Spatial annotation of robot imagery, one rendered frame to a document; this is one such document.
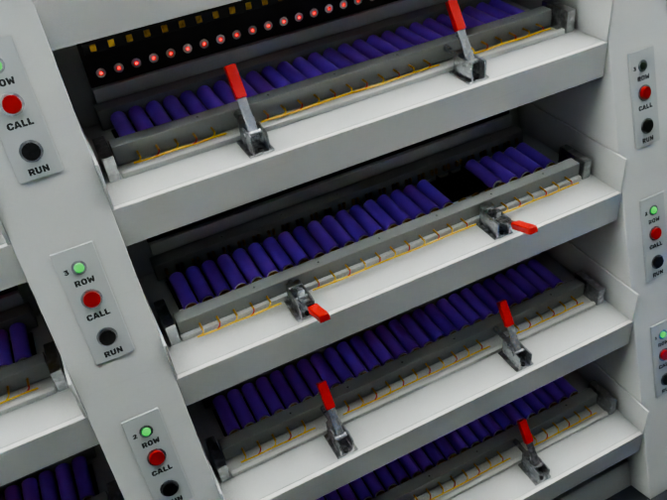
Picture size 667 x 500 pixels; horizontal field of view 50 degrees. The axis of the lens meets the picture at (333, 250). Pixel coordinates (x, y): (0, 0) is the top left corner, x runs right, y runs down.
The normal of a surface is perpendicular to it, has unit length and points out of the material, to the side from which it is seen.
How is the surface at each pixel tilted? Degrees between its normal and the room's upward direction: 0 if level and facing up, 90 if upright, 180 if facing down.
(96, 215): 90
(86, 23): 108
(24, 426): 17
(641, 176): 90
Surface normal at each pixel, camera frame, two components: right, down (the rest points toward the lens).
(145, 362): 0.39, 0.26
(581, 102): -0.89, 0.35
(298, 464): -0.11, -0.78
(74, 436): 0.44, 0.52
